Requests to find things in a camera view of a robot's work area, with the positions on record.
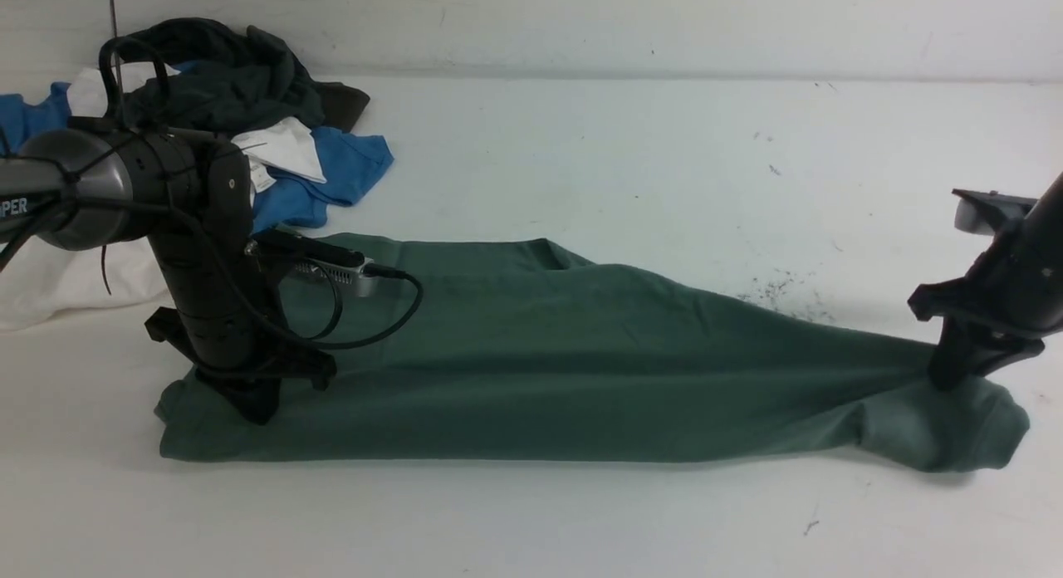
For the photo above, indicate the white shirt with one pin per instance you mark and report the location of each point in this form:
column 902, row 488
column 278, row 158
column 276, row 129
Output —
column 43, row 280

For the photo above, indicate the dark grey shirt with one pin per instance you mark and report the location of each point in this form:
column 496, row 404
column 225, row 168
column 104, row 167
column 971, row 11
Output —
column 226, row 83

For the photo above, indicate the blue shirt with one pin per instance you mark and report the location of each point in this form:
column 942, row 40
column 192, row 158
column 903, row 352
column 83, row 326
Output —
column 340, row 175

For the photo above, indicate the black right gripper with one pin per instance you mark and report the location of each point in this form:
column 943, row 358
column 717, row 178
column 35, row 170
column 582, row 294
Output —
column 998, row 313

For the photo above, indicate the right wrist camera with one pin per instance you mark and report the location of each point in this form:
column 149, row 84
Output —
column 987, row 213

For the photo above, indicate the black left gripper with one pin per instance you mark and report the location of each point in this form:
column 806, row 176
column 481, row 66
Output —
column 233, row 328

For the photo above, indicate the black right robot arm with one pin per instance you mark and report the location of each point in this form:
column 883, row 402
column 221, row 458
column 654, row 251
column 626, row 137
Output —
column 1000, row 311

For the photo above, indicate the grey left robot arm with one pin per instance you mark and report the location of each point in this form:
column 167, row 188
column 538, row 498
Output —
column 79, row 189

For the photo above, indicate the green long sleeve shirt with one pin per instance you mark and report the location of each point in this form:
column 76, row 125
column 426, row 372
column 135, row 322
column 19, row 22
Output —
column 527, row 351

